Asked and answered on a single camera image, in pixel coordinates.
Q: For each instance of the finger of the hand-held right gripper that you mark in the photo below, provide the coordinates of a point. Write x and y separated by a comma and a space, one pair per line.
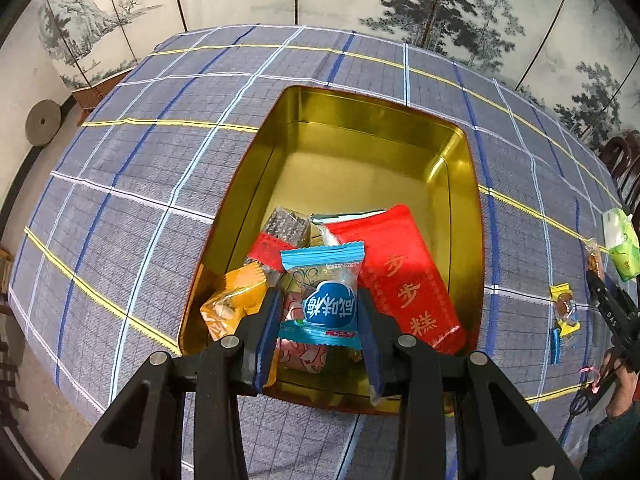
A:
600, 285

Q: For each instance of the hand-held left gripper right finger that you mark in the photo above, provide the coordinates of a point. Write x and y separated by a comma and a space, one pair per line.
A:
372, 345

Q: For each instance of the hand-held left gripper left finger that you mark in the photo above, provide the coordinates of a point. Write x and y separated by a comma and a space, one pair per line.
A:
267, 340

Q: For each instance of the clear bag of peanuts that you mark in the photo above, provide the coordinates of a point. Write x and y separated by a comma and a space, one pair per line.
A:
594, 260

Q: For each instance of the pink patterned snack packet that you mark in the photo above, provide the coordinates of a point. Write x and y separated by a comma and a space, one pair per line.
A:
300, 355

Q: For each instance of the orange snack packet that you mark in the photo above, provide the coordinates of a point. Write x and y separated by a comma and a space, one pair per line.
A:
230, 300

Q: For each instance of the light blue candy packet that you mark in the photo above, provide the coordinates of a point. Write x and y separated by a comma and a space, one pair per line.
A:
327, 305

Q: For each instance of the large blue and teal packet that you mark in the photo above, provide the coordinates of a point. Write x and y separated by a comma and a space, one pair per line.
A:
340, 217

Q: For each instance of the maroon tin box gold inside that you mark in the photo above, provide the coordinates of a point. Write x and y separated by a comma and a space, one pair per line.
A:
360, 160

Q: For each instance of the person's right forearm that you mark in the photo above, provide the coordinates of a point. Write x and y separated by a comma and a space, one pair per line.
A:
612, 440

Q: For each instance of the person's right hand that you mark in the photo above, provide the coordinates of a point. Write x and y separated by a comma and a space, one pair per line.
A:
625, 387

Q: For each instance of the yellow clear candy packet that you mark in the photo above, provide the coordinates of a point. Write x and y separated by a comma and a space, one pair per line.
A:
564, 305

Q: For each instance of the green tissue pack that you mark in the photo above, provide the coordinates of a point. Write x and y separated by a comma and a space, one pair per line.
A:
625, 250

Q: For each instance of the blue clear snack packet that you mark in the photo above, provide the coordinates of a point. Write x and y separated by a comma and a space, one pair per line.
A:
555, 345

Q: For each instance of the red label clear snack packet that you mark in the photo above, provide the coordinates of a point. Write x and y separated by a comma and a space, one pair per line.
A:
285, 227

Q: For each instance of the dark wooden chair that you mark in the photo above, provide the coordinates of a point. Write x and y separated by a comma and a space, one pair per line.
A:
625, 160

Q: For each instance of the grey plaid tablecloth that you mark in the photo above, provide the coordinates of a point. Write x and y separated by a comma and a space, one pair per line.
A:
150, 185

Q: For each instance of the round grey stone disc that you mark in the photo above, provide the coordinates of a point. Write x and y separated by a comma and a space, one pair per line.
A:
42, 122

